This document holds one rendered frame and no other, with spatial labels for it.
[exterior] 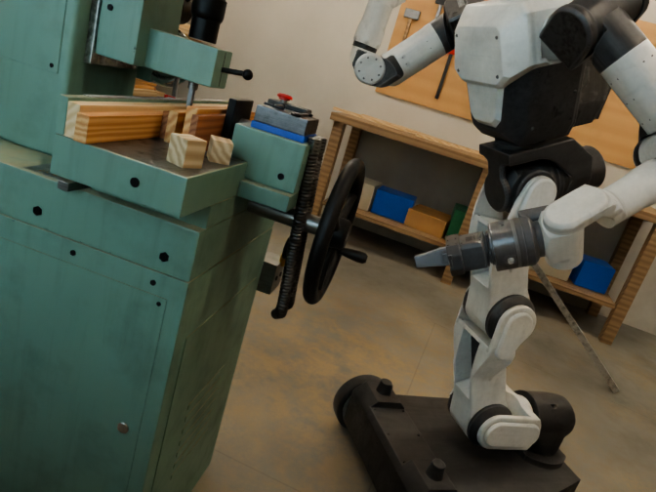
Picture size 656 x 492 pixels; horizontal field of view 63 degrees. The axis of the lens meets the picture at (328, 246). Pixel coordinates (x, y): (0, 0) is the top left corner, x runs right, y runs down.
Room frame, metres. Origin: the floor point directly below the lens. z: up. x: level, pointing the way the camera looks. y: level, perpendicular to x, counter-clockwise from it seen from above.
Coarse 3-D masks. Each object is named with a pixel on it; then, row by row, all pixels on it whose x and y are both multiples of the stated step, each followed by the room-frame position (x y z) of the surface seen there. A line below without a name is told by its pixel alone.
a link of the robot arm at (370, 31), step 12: (372, 0) 1.47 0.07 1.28; (372, 12) 1.47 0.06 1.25; (384, 12) 1.47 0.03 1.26; (360, 24) 1.48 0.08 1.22; (372, 24) 1.46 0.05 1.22; (384, 24) 1.48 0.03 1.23; (360, 36) 1.47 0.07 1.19; (372, 36) 1.46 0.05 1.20; (360, 48) 1.46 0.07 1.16; (372, 48) 1.47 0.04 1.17
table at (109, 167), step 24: (72, 144) 0.74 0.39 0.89; (96, 144) 0.74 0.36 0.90; (120, 144) 0.78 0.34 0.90; (144, 144) 0.83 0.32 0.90; (168, 144) 0.89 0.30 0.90; (72, 168) 0.74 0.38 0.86; (96, 168) 0.73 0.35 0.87; (120, 168) 0.73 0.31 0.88; (144, 168) 0.72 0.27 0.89; (168, 168) 0.73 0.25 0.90; (216, 168) 0.82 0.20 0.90; (240, 168) 0.91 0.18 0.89; (120, 192) 0.73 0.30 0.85; (144, 192) 0.72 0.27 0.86; (168, 192) 0.72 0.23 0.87; (192, 192) 0.74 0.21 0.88; (216, 192) 0.82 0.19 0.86; (240, 192) 0.92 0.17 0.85; (264, 192) 0.91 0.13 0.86
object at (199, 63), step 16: (160, 32) 1.01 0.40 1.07; (160, 48) 1.01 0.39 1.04; (176, 48) 1.01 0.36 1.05; (192, 48) 1.00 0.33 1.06; (208, 48) 1.00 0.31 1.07; (144, 64) 1.01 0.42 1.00; (160, 64) 1.01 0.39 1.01; (176, 64) 1.01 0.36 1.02; (192, 64) 1.00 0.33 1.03; (208, 64) 1.00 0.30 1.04; (224, 64) 1.03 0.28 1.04; (192, 80) 1.00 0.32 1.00; (208, 80) 1.00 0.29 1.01; (224, 80) 1.05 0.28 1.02
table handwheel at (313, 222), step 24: (360, 168) 0.97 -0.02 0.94; (336, 192) 0.88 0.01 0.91; (360, 192) 1.09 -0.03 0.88; (264, 216) 1.00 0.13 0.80; (288, 216) 0.99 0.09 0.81; (312, 216) 0.99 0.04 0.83; (336, 216) 0.86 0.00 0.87; (336, 240) 0.96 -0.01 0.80; (312, 264) 0.85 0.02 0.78; (336, 264) 1.07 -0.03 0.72; (312, 288) 0.87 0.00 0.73
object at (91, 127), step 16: (80, 112) 0.73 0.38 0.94; (96, 112) 0.77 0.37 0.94; (112, 112) 0.80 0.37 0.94; (128, 112) 0.84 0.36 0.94; (144, 112) 0.89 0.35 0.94; (160, 112) 0.94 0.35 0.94; (80, 128) 0.73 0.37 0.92; (96, 128) 0.75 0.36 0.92; (112, 128) 0.79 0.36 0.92; (128, 128) 0.83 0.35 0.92; (144, 128) 0.87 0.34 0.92
